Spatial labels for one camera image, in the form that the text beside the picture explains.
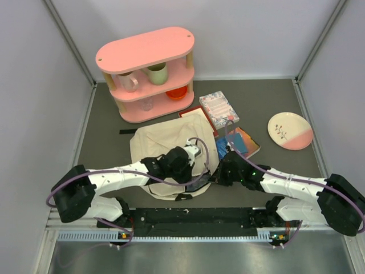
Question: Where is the pink three-tier shelf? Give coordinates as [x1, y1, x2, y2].
[95, 27, 194, 123]

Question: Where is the pink mug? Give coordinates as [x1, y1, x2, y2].
[117, 71, 139, 92]

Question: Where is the cream and pink plate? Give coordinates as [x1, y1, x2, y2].
[267, 112, 314, 151]

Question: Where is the blue orange book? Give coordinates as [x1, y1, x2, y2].
[216, 127, 261, 160]

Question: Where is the red-bordered white book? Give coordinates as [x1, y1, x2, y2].
[178, 106, 219, 138]

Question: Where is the floral white book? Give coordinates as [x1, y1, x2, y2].
[199, 91, 240, 130]

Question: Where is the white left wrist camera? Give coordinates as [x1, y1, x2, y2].
[183, 139, 201, 159]

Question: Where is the clear glass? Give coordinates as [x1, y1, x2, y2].
[139, 96, 153, 111]

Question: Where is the cream canvas backpack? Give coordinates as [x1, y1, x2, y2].
[129, 115, 219, 201]

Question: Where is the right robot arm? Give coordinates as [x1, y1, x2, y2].
[211, 151, 364, 236]

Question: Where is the orange bowl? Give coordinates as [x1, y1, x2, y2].
[166, 86, 188, 100]

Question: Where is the grey cable duct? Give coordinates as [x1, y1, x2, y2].
[56, 228, 283, 243]

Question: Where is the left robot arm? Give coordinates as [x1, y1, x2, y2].
[51, 144, 201, 227]

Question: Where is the green mug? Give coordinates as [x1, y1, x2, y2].
[141, 62, 168, 86]

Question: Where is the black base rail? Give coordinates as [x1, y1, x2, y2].
[112, 207, 299, 237]

